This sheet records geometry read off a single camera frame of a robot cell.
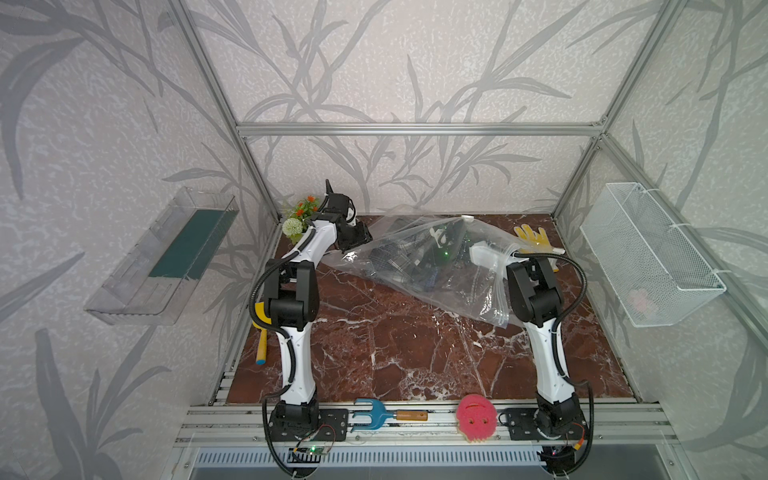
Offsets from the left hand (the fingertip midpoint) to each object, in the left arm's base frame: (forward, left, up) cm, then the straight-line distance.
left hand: (367, 236), depth 100 cm
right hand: (-1, -21, -9) cm, 23 cm away
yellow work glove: (+6, -62, -9) cm, 63 cm away
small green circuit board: (-58, +9, -11) cm, 60 cm away
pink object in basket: (-30, -71, +10) cm, 78 cm away
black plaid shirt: (-4, -18, -8) cm, 20 cm away
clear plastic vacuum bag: (-28, -29, +13) cm, 43 cm away
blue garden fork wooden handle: (-51, -7, -9) cm, 53 cm away
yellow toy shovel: (-35, +28, -10) cm, 46 cm away
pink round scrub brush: (-52, -30, -7) cm, 60 cm away
